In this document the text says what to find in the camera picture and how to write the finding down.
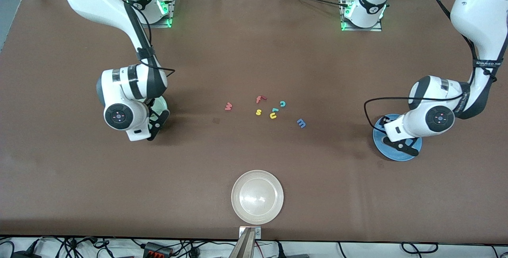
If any blue plate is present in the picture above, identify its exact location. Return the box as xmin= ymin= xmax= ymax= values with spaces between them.
xmin=372 ymin=114 xmax=423 ymax=162

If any green plate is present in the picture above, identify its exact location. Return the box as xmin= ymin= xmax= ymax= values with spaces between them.
xmin=149 ymin=96 xmax=169 ymax=123

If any black and red power strip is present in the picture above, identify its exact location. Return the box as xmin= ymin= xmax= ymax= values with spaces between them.
xmin=142 ymin=241 xmax=173 ymax=257

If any beige plate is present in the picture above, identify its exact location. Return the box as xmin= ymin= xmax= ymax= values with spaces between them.
xmin=231 ymin=169 xmax=285 ymax=225

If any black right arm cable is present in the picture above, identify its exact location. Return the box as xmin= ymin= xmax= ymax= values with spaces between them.
xmin=123 ymin=0 xmax=176 ymax=112

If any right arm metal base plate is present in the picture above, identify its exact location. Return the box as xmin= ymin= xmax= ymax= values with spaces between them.
xmin=149 ymin=0 xmax=175 ymax=28

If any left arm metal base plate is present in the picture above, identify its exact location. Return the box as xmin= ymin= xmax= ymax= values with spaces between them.
xmin=341 ymin=10 xmax=383 ymax=32

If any black looped floor cable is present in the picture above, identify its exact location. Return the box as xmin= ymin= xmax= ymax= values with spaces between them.
xmin=401 ymin=242 xmax=439 ymax=254

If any small metal camera mount plate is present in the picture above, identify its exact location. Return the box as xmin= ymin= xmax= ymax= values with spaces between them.
xmin=239 ymin=226 xmax=262 ymax=239

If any grey metal camera pole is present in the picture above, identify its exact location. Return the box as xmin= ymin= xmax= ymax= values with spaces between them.
xmin=228 ymin=228 xmax=256 ymax=258

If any black curled floor cable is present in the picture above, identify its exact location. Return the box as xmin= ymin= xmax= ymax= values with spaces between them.
xmin=0 ymin=240 xmax=16 ymax=258

